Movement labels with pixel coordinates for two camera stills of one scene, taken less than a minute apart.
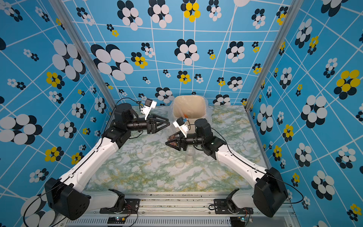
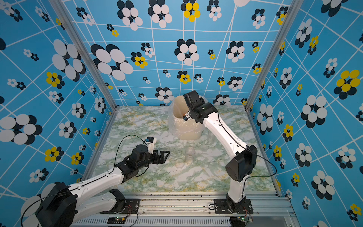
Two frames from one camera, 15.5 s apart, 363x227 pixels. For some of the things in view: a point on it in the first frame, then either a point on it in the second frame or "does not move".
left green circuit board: (116, 220) does not move
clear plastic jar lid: (179, 162) does not move
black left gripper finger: (160, 126) to (162, 158)
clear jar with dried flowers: (190, 151) does not move
